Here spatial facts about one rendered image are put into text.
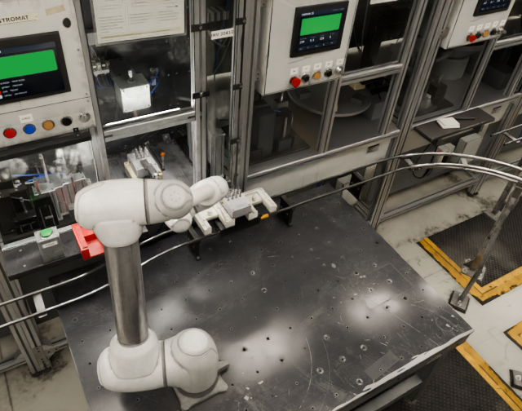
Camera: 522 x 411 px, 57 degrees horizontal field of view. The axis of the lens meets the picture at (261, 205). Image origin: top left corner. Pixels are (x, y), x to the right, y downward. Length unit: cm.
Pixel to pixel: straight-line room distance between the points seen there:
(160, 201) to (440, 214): 280
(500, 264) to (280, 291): 190
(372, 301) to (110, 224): 126
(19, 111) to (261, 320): 118
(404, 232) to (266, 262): 155
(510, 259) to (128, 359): 276
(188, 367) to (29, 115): 97
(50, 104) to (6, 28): 27
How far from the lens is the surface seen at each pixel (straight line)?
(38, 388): 279
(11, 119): 177
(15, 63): 166
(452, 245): 360
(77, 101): 177
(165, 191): 132
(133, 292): 152
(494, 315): 334
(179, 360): 167
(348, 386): 196
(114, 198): 135
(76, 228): 204
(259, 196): 227
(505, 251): 376
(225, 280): 216
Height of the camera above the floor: 237
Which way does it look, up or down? 43 degrees down
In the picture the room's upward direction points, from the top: 6 degrees clockwise
